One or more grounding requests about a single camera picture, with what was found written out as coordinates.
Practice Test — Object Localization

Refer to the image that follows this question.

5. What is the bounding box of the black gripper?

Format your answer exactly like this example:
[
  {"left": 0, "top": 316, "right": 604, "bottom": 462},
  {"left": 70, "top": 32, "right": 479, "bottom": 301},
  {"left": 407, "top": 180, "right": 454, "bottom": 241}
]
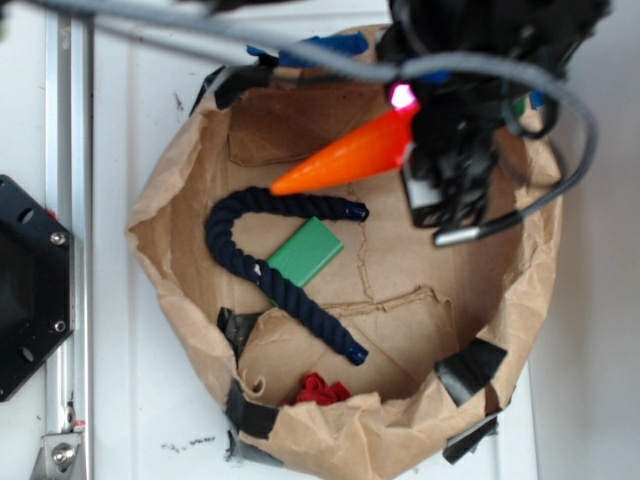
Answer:
[{"left": 402, "top": 74, "right": 532, "bottom": 230}]

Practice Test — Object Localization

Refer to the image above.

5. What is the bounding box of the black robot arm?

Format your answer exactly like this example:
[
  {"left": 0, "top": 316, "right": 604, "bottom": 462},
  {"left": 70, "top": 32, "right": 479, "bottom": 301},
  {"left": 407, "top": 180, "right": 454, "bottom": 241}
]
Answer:
[{"left": 376, "top": 1, "right": 611, "bottom": 237}]

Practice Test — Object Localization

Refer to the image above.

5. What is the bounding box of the orange toy carrot green top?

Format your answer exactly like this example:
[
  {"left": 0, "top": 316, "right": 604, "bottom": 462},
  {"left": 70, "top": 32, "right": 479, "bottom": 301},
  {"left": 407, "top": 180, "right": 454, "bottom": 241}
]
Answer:
[{"left": 270, "top": 102, "right": 419, "bottom": 196}]

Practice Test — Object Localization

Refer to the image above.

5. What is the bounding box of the metal corner bracket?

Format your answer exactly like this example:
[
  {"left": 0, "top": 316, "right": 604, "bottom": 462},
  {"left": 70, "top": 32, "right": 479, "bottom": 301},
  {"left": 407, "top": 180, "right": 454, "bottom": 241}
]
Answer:
[{"left": 30, "top": 433, "right": 86, "bottom": 480}]

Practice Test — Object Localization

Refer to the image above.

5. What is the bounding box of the red crumpled cloth piece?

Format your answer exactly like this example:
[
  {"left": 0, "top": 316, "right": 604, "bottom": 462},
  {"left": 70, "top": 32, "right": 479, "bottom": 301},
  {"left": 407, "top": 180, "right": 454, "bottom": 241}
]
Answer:
[{"left": 291, "top": 372, "right": 352, "bottom": 406}]

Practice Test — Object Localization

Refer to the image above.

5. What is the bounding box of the grey braided cable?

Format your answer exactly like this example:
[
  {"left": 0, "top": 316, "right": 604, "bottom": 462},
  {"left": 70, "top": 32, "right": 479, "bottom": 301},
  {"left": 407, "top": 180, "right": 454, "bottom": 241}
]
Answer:
[{"left": 29, "top": 0, "right": 600, "bottom": 248}]

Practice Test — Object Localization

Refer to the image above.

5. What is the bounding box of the brown paper bag bin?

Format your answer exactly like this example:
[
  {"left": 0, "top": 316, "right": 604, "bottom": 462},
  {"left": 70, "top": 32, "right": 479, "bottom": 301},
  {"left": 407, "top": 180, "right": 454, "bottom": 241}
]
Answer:
[{"left": 127, "top": 83, "right": 562, "bottom": 479}]

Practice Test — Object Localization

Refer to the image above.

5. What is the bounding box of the dark blue thick rope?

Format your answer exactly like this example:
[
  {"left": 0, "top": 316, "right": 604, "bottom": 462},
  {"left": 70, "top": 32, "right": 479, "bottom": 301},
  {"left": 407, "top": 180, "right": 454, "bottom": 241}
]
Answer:
[{"left": 204, "top": 186, "right": 370, "bottom": 367}]

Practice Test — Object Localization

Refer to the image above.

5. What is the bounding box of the green rectangular block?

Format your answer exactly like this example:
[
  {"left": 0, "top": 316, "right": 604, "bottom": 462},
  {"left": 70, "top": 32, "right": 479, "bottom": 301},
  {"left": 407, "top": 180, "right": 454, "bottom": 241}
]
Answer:
[{"left": 267, "top": 217, "right": 344, "bottom": 291}]

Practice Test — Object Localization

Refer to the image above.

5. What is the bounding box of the black octagonal mount plate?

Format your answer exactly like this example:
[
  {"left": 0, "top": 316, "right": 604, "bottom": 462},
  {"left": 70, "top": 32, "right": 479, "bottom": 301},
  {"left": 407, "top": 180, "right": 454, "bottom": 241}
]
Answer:
[{"left": 1, "top": 175, "right": 73, "bottom": 402}]

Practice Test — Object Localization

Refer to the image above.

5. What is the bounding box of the aluminium extrusion rail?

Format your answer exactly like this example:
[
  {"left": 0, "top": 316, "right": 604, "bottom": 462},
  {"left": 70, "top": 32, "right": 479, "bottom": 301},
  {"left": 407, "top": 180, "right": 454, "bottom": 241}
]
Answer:
[{"left": 32, "top": 13, "right": 94, "bottom": 479}]

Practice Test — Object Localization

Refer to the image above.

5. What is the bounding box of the blue masking tape piece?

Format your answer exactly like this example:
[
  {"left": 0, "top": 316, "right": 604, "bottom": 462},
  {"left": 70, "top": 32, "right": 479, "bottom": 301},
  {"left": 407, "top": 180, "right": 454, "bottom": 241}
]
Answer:
[{"left": 246, "top": 31, "right": 369, "bottom": 71}]

